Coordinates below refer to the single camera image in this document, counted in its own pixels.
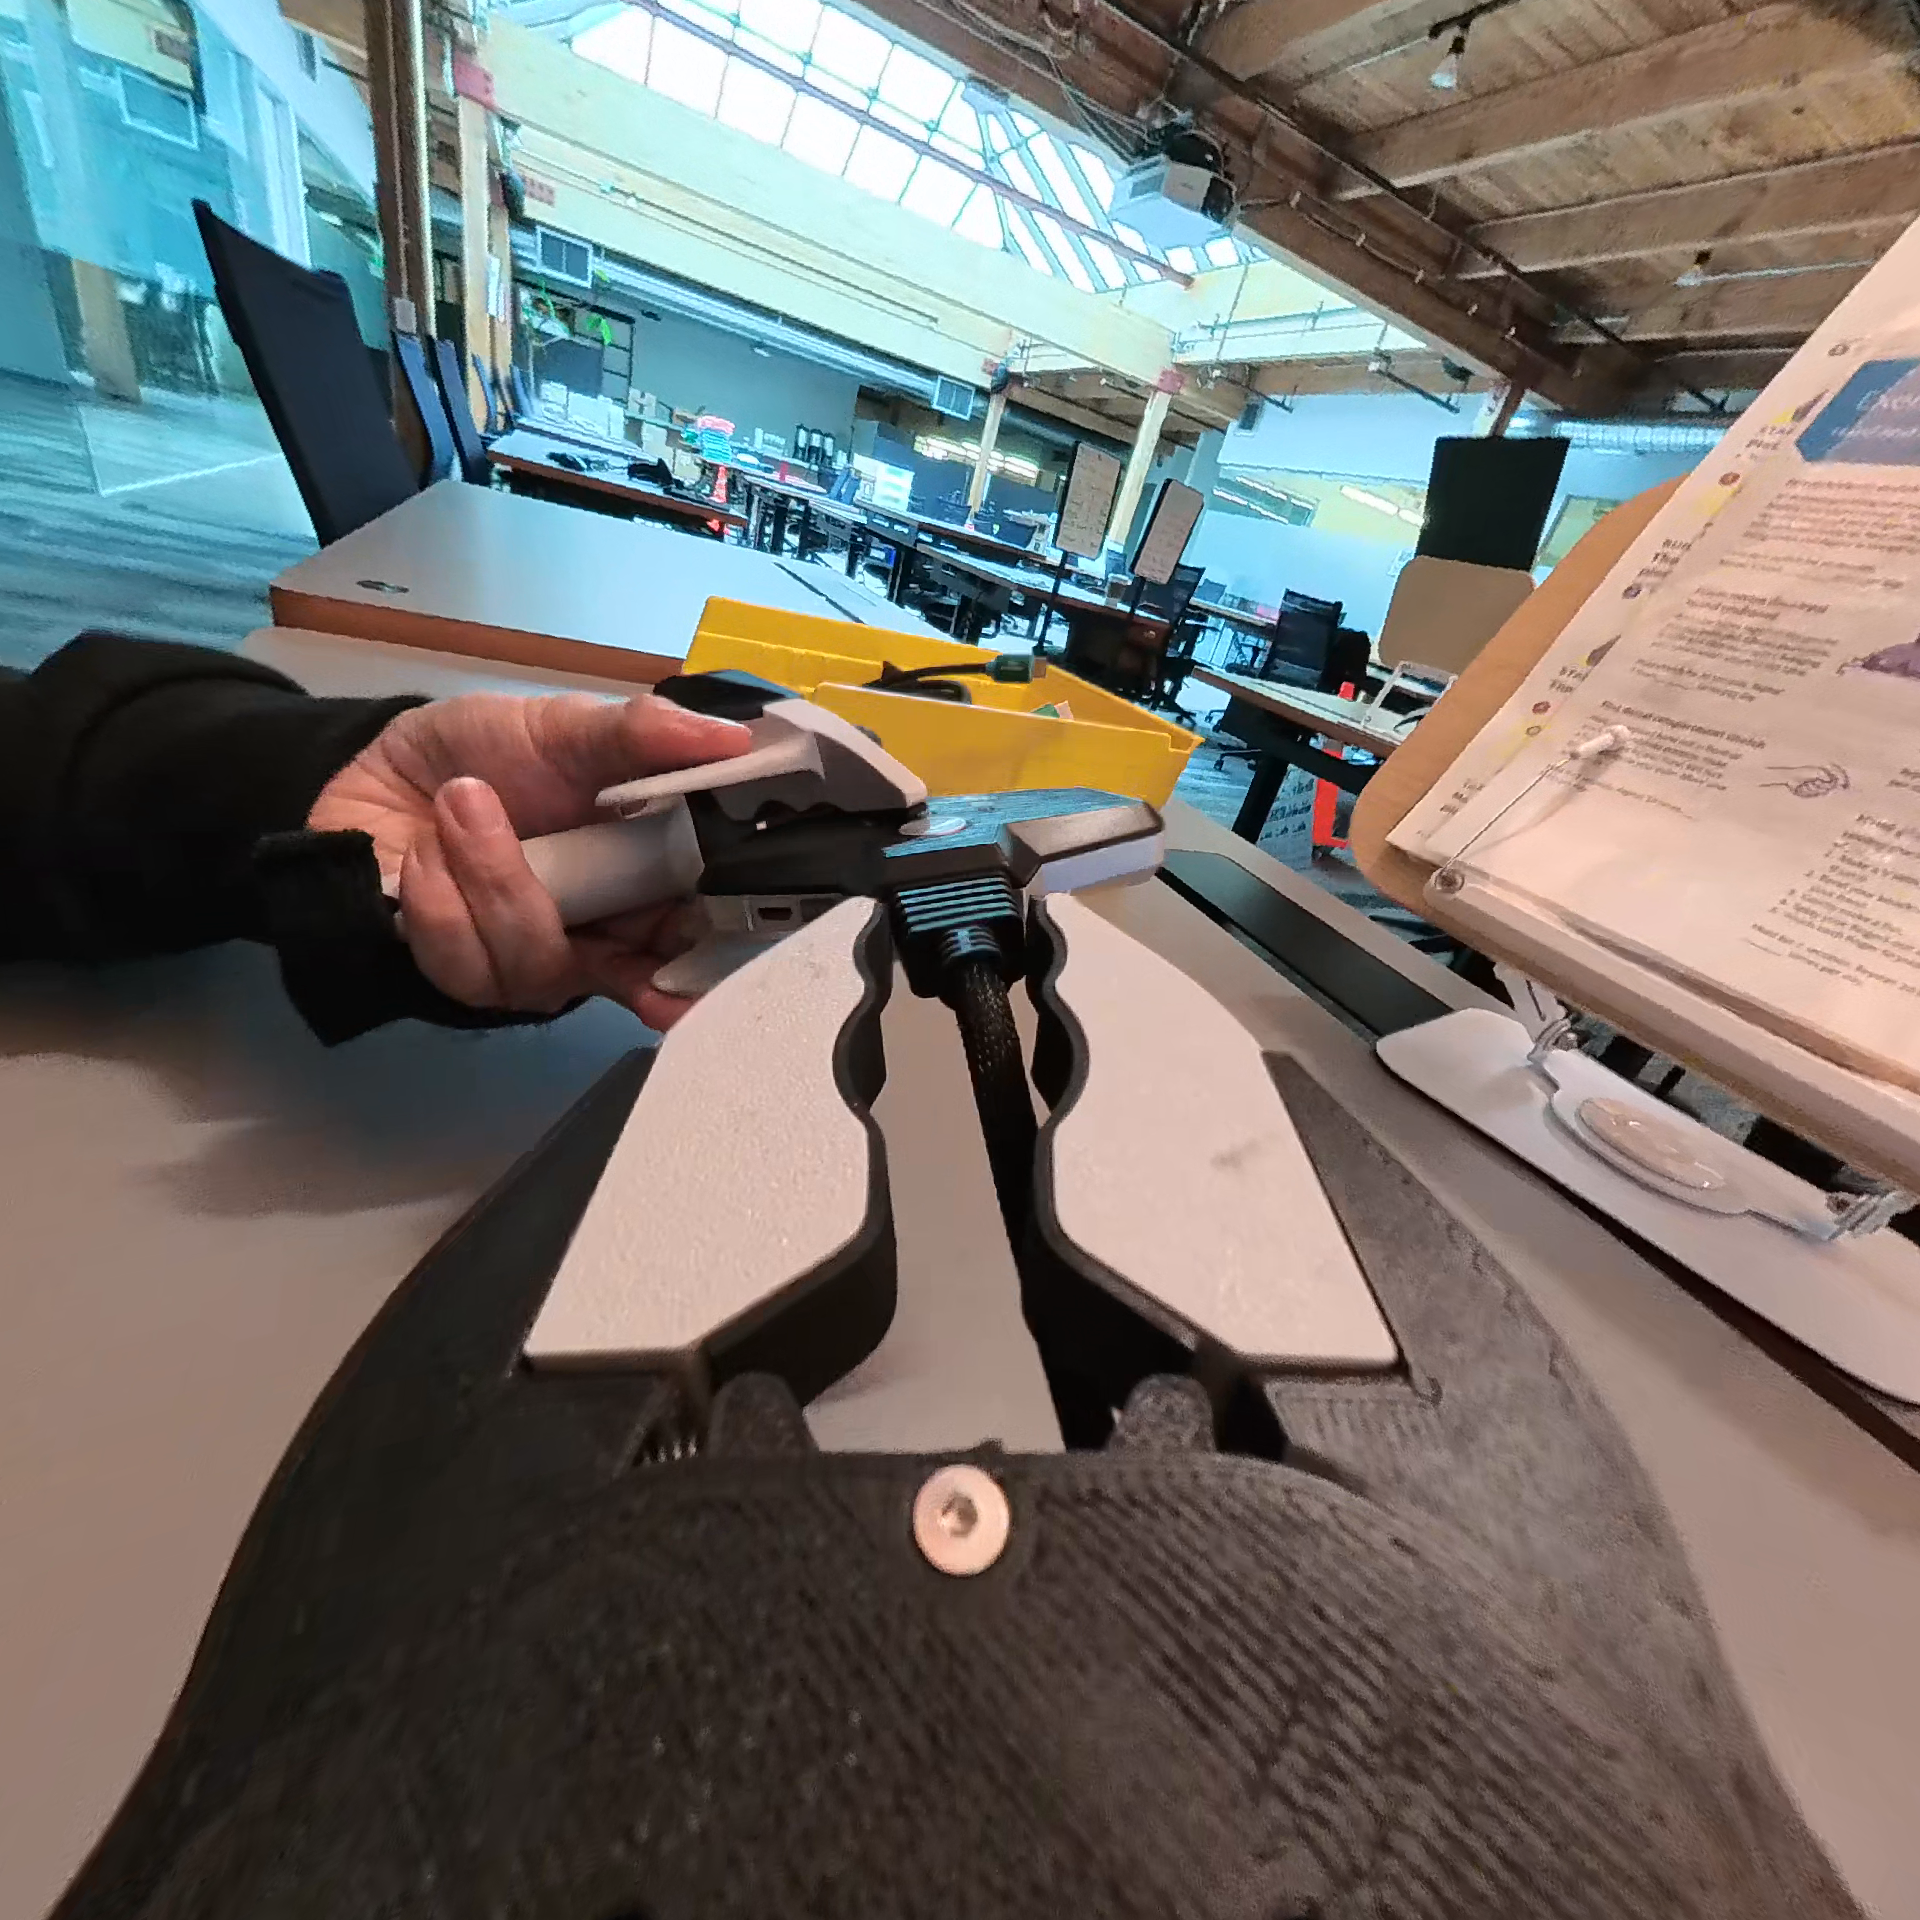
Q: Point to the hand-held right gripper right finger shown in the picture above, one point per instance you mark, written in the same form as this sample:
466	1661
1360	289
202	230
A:
1201	1171

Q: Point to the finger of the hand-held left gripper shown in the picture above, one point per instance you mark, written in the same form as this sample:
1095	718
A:
720	937
855	773

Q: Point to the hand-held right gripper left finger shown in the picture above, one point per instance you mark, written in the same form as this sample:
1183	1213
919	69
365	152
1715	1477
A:
734	1171

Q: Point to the person's left hand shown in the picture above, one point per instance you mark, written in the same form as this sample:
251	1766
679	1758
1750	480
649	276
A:
464	780

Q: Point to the yellow plastic bin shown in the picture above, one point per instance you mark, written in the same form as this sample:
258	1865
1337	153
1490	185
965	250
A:
991	742

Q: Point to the standing whiteboard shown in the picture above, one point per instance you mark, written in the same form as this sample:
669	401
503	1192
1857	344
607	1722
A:
1089	504
1166	533

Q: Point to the orange traffic cone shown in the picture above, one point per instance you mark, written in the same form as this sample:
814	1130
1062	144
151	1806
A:
1334	820

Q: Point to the grey desk with wooden edge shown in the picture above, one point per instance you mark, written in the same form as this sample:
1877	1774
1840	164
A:
510	579

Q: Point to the black mesh chair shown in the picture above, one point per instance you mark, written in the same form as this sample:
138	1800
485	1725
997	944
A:
1299	645

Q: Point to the brown document stand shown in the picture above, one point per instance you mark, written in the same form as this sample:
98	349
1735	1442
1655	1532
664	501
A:
1499	660

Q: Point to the beige chair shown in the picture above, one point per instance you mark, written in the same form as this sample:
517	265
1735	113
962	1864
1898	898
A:
1448	616

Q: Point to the ceiling projector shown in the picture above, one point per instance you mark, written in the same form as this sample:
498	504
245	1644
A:
1178	187

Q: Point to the black office chair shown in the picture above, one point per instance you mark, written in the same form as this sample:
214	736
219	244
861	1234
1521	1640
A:
299	376

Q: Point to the printed instruction sheet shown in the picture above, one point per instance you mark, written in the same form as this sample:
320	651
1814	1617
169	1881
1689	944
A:
1723	720

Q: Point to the black panel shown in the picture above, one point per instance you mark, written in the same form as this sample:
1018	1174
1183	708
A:
1493	504

